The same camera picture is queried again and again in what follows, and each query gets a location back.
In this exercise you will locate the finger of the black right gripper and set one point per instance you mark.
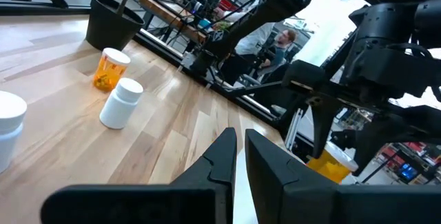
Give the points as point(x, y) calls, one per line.
point(389, 131)
point(322, 127)

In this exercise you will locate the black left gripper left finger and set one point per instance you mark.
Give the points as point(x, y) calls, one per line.
point(206, 196)

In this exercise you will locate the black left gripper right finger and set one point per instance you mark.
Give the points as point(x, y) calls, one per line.
point(282, 193)

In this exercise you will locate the orange pill bottle white cap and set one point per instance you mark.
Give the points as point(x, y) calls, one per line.
point(327, 169)
point(108, 72)

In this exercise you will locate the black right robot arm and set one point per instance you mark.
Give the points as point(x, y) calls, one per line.
point(268, 10)

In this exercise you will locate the small blue screen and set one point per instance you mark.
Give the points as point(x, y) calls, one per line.
point(408, 172)

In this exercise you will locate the person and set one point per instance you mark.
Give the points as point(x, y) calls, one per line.
point(255, 41)
point(286, 38)

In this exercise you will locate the wooden workbench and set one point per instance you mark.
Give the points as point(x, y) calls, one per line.
point(165, 12)

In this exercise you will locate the black plant pot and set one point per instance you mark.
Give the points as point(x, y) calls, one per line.
point(107, 27)

